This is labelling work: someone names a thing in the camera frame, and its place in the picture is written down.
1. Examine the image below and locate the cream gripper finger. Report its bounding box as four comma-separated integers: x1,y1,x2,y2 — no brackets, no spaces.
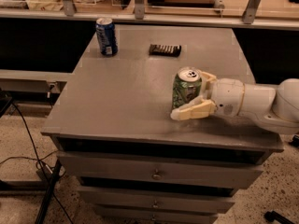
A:
200,72,217,97
170,95,217,120

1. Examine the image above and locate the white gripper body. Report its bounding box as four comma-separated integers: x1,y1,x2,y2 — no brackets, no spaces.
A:
211,78,245,117

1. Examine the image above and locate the grey metal shelf rail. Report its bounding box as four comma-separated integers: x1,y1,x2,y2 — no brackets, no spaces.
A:
0,8,299,31

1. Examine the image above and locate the black stand leg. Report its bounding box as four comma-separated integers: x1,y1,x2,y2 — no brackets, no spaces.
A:
35,161,62,224

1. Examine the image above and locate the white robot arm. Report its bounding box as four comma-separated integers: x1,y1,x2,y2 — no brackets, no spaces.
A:
171,67,299,134

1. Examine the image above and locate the middle drawer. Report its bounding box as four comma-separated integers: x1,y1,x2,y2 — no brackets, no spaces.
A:
78,186,235,214

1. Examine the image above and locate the drawer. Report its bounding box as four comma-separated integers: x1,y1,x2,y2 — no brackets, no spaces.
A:
94,205,218,224
78,186,235,214
57,151,263,189

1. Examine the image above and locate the grey drawer cabinet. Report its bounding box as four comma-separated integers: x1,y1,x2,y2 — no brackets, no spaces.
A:
43,25,283,216

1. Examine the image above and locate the blue soda can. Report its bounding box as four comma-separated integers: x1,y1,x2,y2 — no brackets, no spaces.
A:
95,18,118,56

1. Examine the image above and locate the dark chocolate bar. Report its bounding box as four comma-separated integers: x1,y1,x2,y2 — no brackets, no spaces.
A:
149,44,181,57

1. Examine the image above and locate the bottom drawer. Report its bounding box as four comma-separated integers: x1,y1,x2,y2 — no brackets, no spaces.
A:
94,205,218,224

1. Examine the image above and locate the green soda can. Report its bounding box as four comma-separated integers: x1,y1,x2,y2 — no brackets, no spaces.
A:
172,67,202,109

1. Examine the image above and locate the top drawer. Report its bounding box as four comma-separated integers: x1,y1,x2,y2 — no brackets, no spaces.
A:
57,151,263,189

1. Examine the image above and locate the black floor cable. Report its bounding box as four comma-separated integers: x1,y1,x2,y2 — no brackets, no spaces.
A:
0,101,75,224

